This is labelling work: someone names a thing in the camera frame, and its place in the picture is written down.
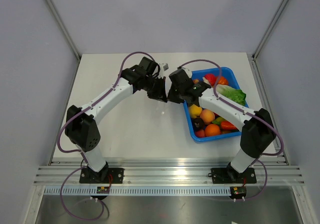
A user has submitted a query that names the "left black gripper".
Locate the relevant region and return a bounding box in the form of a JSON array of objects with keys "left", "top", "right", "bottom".
[{"left": 143, "top": 76, "right": 168, "bottom": 103}]

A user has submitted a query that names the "clear zip top bag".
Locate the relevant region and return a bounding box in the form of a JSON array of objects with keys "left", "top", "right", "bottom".
[{"left": 156, "top": 102, "right": 171, "bottom": 116}]

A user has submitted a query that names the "black eggplant toy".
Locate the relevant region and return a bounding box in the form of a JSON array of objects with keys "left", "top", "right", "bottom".
[{"left": 192, "top": 117, "right": 205, "bottom": 132}]

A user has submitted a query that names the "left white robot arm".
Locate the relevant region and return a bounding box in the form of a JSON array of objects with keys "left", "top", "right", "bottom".
[{"left": 64, "top": 57, "right": 169, "bottom": 184}]

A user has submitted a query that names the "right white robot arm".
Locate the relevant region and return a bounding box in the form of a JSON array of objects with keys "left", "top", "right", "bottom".
[{"left": 168, "top": 68, "right": 276, "bottom": 184}]

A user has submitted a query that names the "red strawberry toy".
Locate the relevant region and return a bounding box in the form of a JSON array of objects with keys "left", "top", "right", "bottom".
[{"left": 203, "top": 73, "right": 217, "bottom": 86}]

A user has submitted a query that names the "small pink peach toy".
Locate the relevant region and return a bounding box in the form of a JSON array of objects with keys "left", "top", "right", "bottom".
[{"left": 194, "top": 129, "right": 206, "bottom": 138}]

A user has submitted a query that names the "orange persimmon toy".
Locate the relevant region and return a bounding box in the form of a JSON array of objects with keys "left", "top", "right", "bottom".
[{"left": 217, "top": 76, "right": 229, "bottom": 86}]

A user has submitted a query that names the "orange fruit toy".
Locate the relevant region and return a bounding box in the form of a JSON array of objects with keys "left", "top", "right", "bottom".
[{"left": 204, "top": 123, "right": 221, "bottom": 137}]

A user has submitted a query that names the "red carrot toy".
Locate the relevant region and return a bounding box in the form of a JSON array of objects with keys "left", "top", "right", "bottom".
[{"left": 220, "top": 120, "right": 237, "bottom": 131}]

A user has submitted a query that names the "blue plastic bin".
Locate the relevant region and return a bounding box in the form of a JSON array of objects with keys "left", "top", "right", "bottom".
[{"left": 183, "top": 67, "right": 241, "bottom": 143}]

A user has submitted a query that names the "green cabbage toy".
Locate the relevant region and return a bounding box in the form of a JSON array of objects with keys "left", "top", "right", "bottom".
[{"left": 215, "top": 84, "right": 247, "bottom": 106}]

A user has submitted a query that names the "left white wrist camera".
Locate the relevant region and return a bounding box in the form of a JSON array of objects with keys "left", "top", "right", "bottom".
[{"left": 159, "top": 63, "right": 169, "bottom": 73}]

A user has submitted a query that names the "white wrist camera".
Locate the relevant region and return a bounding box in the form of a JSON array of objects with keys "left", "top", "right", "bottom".
[
  {"left": 181, "top": 67, "right": 193, "bottom": 78},
  {"left": 159, "top": 63, "right": 169, "bottom": 73}
]

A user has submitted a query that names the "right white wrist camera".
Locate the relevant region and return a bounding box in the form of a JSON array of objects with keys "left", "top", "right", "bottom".
[{"left": 181, "top": 67, "right": 193, "bottom": 78}]

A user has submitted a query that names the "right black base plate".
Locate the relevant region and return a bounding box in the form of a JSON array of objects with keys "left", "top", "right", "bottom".
[{"left": 209, "top": 167, "right": 257, "bottom": 184}]

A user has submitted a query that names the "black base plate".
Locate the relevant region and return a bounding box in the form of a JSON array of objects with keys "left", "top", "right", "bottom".
[
  {"left": 79, "top": 167, "right": 124, "bottom": 184},
  {"left": 209, "top": 167, "right": 257, "bottom": 184}
]

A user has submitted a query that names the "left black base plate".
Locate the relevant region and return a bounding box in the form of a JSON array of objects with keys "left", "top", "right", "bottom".
[{"left": 79, "top": 167, "right": 124, "bottom": 184}]

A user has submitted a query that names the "white slotted cable duct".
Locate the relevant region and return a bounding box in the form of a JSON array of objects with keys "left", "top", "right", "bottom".
[{"left": 44, "top": 186, "right": 231, "bottom": 197}]

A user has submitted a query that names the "aluminium mounting rail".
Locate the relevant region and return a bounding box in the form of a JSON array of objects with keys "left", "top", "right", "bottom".
[{"left": 33, "top": 155, "right": 305, "bottom": 187}]

